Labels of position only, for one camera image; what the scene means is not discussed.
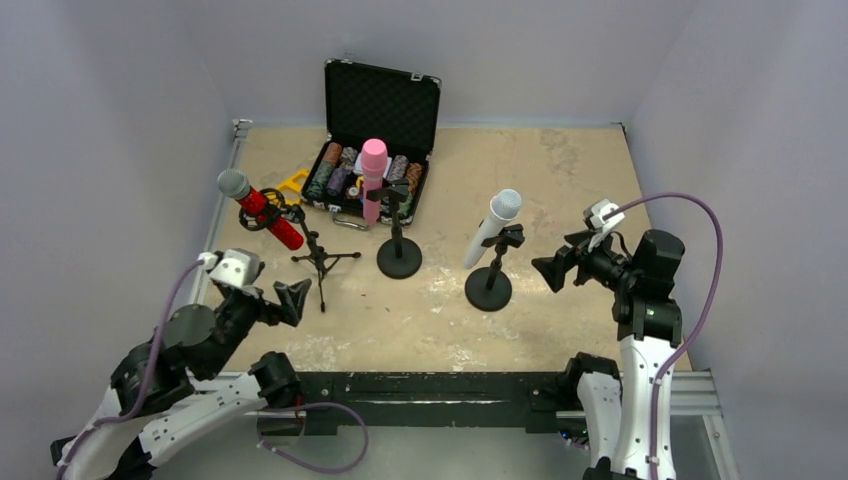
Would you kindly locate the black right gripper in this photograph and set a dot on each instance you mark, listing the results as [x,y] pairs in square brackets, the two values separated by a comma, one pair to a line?
[577,261]

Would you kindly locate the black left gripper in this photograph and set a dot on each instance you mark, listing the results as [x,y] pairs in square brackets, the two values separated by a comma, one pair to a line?
[266,302]

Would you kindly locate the black tripod shock mount stand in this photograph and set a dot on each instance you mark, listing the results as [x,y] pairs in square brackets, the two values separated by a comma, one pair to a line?
[322,261]

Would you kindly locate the white microphone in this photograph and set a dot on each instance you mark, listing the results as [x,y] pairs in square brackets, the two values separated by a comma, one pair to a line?
[503,208]

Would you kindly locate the black round base mic stand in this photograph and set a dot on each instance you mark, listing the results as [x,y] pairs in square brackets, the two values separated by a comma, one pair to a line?
[488,288]

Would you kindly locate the red glitter microphone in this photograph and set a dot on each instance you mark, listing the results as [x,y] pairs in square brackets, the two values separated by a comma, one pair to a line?
[257,212]

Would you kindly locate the pink microphone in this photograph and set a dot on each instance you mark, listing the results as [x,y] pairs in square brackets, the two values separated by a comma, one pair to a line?
[374,161]

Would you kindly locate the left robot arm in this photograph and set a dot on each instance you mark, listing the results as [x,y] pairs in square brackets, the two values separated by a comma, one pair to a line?
[133,430]

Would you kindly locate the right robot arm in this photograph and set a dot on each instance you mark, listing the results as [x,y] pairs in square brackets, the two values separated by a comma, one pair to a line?
[627,403]

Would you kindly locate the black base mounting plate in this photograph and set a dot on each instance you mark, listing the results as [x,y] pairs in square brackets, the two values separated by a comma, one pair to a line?
[534,402]

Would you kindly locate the black poker chip case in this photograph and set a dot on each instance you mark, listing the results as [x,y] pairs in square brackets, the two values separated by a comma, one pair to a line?
[364,101]

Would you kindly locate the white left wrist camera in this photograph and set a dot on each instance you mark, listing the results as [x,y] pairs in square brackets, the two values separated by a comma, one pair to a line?
[229,267]

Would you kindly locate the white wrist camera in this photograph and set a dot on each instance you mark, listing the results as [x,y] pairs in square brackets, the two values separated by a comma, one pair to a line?
[229,267]
[601,219]

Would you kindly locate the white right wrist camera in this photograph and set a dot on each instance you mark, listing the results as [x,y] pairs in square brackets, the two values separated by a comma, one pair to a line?
[601,219]

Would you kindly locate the yellow plastic triangle frame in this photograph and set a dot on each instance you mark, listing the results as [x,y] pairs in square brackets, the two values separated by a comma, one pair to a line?
[292,188]

